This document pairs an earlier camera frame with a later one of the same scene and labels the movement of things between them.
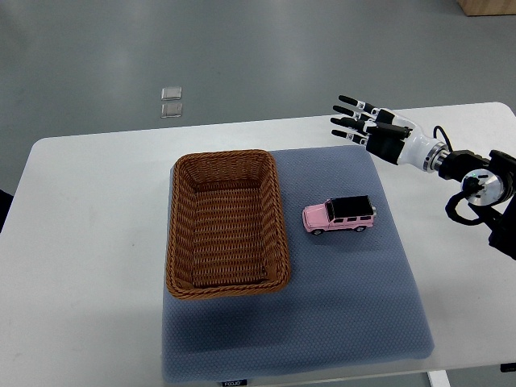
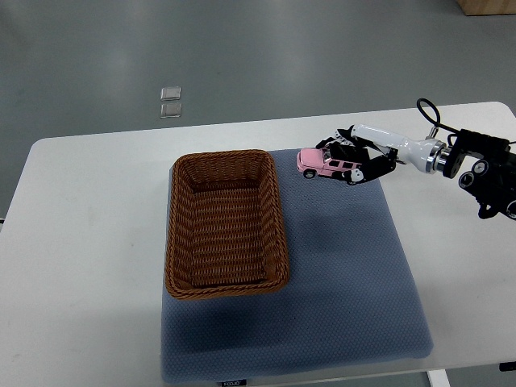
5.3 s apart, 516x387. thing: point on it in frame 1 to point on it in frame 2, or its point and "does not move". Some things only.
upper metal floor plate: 170,93 does not move
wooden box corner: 488,7 does not move
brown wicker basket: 226,233 does not move
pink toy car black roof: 355,213 to 311,160
